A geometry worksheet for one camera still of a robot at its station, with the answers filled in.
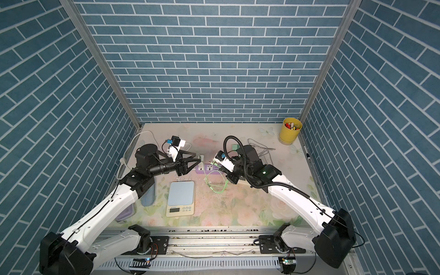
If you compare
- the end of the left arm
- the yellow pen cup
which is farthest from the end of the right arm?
the yellow pen cup

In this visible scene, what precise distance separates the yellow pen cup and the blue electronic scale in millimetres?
623

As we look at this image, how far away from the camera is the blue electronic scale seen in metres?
0.84

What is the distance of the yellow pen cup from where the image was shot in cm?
102

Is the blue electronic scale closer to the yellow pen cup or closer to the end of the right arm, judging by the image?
the end of the right arm

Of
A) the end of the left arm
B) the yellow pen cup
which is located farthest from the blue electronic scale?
the yellow pen cup

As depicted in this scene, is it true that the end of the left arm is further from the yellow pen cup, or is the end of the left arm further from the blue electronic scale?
the yellow pen cup

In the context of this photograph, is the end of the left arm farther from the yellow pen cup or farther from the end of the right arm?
the yellow pen cup
